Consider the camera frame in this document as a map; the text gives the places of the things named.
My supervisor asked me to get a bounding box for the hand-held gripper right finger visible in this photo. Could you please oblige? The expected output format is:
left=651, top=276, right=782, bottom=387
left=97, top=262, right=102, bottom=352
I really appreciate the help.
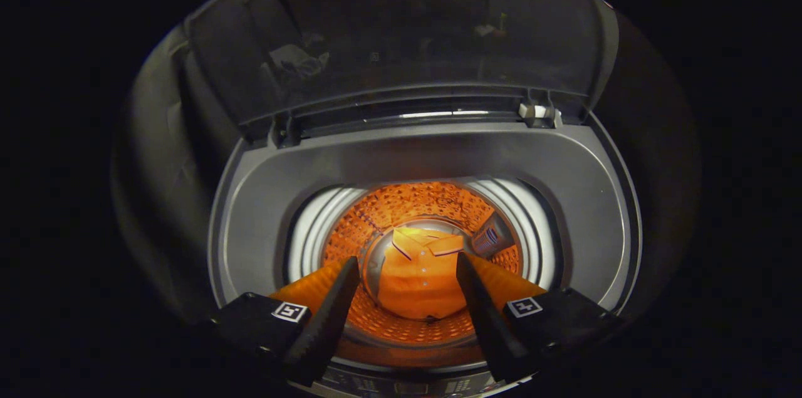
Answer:
left=455, top=251, right=628, bottom=385

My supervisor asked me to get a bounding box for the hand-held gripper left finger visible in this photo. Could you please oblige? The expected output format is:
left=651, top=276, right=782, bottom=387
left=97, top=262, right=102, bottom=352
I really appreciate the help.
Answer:
left=209, top=256, right=363, bottom=387

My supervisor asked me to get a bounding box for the yellow polo shirt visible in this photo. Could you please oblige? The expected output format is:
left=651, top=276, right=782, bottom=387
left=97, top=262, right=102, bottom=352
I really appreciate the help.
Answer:
left=376, top=227, right=466, bottom=322

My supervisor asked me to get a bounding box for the black backdrop cloth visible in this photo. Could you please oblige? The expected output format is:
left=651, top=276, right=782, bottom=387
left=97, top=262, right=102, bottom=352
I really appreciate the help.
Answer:
left=110, top=3, right=702, bottom=330

